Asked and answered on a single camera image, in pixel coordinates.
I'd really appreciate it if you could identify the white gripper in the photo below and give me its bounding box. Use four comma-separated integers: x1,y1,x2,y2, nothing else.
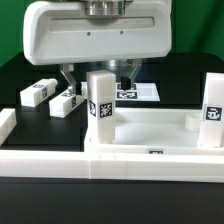
23,0,172,95

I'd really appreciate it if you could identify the white desk top tray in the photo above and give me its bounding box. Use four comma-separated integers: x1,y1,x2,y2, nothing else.
84,107,224,156

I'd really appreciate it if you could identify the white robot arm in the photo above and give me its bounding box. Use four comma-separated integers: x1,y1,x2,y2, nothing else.
23,0,172,90

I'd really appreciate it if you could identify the tag marker base plate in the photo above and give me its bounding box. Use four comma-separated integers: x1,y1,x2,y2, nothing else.
82,82,160,102

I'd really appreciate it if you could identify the white U-shaped fence frame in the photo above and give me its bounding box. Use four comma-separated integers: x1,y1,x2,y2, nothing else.
0,108,224,184

